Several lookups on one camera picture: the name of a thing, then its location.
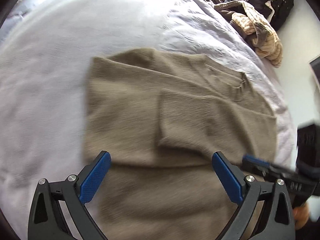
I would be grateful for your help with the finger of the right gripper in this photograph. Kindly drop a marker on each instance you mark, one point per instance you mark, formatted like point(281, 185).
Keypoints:
point(257, 166)

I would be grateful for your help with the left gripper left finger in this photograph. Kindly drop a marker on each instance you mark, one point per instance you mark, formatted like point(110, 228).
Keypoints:
point(46, 219)

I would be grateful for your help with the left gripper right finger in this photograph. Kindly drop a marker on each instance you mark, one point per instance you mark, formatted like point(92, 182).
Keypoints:
point(276, 218)

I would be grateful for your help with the tan knit sweater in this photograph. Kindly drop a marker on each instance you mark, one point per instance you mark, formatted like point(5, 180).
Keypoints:
point(161, 116)

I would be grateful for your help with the striped cream brown clothes pile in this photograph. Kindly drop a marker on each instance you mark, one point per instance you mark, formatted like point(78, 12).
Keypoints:
point(253, 27)

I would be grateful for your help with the person right hand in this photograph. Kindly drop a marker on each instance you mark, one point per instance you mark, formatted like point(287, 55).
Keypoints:
point(301, 215)

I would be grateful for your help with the lavender embossed bed blanket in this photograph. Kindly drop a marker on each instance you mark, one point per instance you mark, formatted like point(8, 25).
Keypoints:
point(45, 63)

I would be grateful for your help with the black jacket hanging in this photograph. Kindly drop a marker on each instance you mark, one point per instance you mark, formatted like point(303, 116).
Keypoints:
point(275, 11)

